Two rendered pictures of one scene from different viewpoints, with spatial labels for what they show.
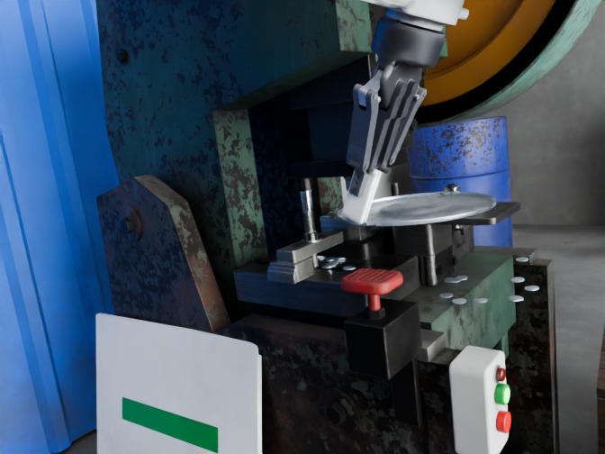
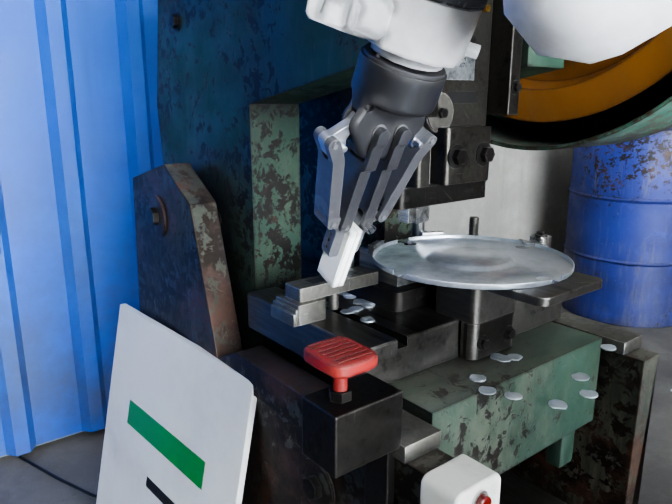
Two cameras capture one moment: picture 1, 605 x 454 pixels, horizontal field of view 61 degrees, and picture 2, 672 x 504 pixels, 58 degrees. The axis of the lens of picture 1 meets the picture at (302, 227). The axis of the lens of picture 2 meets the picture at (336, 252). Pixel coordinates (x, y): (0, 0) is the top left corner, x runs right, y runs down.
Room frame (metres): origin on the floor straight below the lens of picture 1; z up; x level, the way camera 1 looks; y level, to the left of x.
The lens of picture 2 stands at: (0.05, -0.20, 1.02)
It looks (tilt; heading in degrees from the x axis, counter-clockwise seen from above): 14 degrees down; 12
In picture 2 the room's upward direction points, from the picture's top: straight up
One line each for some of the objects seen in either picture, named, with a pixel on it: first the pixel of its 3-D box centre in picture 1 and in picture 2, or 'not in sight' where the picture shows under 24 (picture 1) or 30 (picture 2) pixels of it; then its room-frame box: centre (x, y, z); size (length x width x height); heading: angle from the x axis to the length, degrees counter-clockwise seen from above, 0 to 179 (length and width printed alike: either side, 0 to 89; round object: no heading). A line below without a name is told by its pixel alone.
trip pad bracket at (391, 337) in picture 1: (388, 371); (352, 464); (0.65, -0.09, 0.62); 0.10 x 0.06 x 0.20; 140
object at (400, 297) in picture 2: (358, 238); (407, 279); (1.04, -0.11, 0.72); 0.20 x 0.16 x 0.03; 140
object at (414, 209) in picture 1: (413, 207); (470, 258); (0.96, -0.21, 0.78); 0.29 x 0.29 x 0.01
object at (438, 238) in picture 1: (440, 242); (494, 309); (0.92, -0.25, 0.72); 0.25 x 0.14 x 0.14; 50
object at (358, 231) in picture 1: (360, 220); (411, 258); (1.03, -0.12, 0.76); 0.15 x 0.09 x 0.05; 140
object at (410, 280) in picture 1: (362, 258); (408, 305); (1.04, -0.12, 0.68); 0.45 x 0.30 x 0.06; 140
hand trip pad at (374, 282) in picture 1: (374, 303); (340, 382); (0.64, -0.08, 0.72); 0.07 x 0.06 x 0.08; 50
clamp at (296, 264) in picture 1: (307, 240); (328, 276); (0.91, -0.01, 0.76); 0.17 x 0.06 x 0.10; 140
